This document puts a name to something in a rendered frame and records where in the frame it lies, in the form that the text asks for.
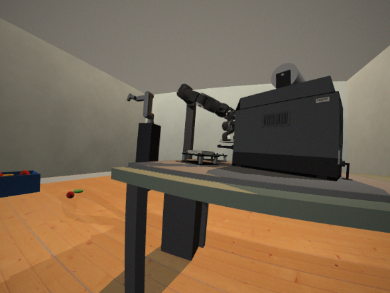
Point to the beige cylinder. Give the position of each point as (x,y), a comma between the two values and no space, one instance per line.
(296,76)

